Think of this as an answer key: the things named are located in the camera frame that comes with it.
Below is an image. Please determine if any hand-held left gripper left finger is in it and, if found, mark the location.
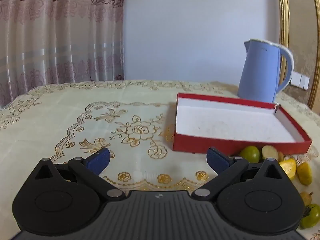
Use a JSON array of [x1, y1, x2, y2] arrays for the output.
[[34, 147, 126, 202]]

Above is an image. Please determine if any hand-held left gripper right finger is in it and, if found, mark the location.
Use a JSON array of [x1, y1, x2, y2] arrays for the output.
[[191, 147, 288, 202]]

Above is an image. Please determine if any red cardboard box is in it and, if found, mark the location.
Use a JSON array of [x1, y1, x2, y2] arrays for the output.
[[172, 92, 313, 155]]

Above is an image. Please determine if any round green lime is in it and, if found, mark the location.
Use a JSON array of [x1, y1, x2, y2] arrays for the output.
[[239, 146, 260, 163]]

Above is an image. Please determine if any eggplant piece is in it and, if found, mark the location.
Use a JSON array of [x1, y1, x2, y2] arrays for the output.
[[261, 145, 279, 162]]

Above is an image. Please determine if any yellow pepper piece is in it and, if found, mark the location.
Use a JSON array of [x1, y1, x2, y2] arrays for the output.
[[279, 158, 297, 180], [296, 162, 313, 186]]

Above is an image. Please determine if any green tomato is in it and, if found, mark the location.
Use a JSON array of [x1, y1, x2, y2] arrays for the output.
[[300, 204, 320, 229]]

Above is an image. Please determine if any cream gold-patterned tablecloth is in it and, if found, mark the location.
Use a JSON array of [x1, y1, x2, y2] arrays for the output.
[[0, 80, 320, 240]]

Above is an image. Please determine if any blue electric kettle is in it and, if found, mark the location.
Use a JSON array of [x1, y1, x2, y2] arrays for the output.
[[237, 39, 294, 103]]

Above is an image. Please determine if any pink floral curtain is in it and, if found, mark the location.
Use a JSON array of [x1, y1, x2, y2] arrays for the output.
[[0, 0, 125, 109]]

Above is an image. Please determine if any gold wall trim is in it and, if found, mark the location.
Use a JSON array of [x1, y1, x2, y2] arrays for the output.
[[307, 0, 320, 110], [276, 0, 288, 90]]

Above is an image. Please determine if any white wall switch panel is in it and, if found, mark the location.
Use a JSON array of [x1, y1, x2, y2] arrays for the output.
[[291, 71, 310, 90]]

